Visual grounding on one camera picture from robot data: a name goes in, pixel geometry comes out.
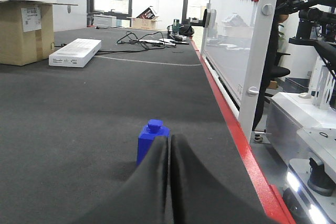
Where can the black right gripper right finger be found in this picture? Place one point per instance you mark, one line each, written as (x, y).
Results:
(198, 197)

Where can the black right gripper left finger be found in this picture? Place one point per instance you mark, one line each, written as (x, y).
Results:
(142, 198)

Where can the blue plastic bottle-shaped part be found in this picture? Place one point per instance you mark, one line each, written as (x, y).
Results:
(147, 135)

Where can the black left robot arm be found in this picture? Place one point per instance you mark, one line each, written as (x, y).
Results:
(316, 28)

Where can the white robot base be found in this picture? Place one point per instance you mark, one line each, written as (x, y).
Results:
(301, 127)

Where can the black office chair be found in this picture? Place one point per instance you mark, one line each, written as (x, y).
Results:
(278, 71)

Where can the white long carton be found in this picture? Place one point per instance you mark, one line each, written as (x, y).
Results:
(75, 54)

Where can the open cardboard box far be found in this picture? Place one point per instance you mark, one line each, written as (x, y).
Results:
(148, 19)

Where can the white printer device far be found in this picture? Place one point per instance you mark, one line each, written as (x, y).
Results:
(104, 21)

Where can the white framed clear guard panel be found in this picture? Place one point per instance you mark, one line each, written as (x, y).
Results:
(235, 42)

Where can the large brown cardboard box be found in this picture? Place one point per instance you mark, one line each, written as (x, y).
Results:
(27, 32)

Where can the red conveyor edge rail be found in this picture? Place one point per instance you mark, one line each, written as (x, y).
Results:
(268, 194)

